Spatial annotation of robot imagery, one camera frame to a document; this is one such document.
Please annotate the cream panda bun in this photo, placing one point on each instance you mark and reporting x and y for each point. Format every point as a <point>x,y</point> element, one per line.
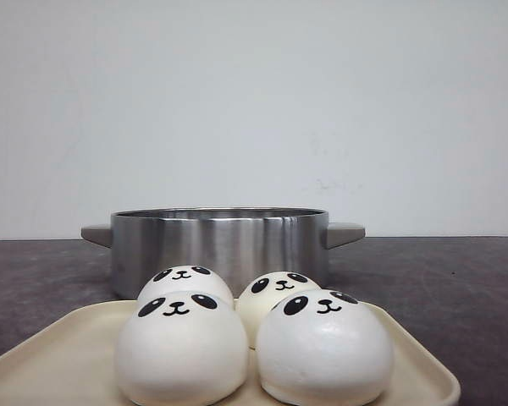
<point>262,294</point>

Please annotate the white panda bun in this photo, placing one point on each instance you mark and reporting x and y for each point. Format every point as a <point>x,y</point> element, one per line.
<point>181,348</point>
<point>185,278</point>
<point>323,347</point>

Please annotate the stainless steel steamer pot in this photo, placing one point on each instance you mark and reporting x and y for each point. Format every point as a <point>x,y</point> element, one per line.
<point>238,243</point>

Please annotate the cream square plastic tray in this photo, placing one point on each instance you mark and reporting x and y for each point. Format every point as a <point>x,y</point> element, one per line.
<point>71,363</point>

